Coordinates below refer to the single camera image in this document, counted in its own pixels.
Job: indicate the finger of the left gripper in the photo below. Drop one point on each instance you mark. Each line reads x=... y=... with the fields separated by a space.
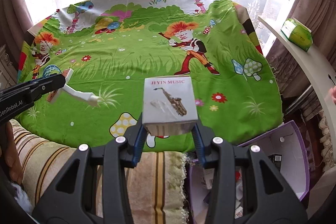
x=37 y=87

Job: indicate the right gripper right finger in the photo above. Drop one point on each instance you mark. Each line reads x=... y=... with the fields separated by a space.
x=267 y=197

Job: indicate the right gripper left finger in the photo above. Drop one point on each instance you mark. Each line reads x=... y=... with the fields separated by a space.
x=91 y=185

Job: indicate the white box blue circle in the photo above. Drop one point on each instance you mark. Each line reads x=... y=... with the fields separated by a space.
x=59 y=80

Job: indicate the beige saxophone box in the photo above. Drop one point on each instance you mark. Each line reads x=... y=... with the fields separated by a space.
x=169 y=107

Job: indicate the black barcode box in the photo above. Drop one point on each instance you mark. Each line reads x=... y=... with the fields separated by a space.
x=276 y=159

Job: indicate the left hand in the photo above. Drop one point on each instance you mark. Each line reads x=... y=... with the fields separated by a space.
x=11 y=155

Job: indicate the cream carved drawer cabinet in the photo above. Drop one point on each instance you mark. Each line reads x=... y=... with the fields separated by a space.
x=8 y=73

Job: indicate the purple cardboard storage box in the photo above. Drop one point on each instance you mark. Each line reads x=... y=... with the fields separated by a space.
x=285 y=140

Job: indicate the green cartoon tablecloth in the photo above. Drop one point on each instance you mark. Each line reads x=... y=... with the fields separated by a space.
x=112 y=46

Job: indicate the white curved desk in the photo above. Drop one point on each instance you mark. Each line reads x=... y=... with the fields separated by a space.
x=316 y=68

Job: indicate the green tissue pack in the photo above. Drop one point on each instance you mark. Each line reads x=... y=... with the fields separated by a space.
x=297 y=33

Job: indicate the brown drape curtain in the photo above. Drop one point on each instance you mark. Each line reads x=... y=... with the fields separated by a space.
x=319 y=17

